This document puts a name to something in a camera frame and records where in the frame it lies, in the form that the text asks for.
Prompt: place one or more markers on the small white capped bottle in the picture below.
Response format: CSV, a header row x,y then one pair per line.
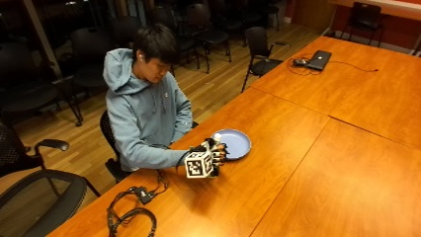
x,y
217,135

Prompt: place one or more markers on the blue round plate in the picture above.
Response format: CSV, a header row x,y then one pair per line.
x,y
236,142

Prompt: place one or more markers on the white cube with black markers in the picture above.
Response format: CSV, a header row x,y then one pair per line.
x,y
197,164

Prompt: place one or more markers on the the person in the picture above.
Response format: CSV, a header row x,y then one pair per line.
x,y
147,108

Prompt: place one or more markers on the small black connector box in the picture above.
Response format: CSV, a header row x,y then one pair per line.
x,y
143,195

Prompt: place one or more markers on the black office chair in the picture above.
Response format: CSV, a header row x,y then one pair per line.
x,y
109,138

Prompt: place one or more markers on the black chair with armrests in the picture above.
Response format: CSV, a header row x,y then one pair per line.
x,y
259,49

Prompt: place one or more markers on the black power adapter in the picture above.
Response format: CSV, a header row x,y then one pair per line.
x,y
298,62

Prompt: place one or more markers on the black laptop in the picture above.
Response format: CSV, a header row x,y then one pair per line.
x,y
318,60

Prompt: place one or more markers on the black mesh armchair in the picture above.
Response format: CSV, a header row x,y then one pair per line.
x,y
48,204

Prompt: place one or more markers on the black armchair with padded armrest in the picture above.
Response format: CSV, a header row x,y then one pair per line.
x,y
17,151

